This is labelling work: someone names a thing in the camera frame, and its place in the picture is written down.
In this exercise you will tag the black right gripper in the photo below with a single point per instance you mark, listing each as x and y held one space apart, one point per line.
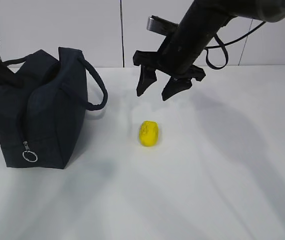
171 59

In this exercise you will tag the yellow lemon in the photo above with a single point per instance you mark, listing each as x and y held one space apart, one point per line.
148 133

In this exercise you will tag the dark navy fabric lunch bag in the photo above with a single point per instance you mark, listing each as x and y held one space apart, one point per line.
40 122

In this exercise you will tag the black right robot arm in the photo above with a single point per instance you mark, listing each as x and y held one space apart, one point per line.
185 41

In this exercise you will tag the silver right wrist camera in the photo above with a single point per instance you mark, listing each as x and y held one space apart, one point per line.
160 26

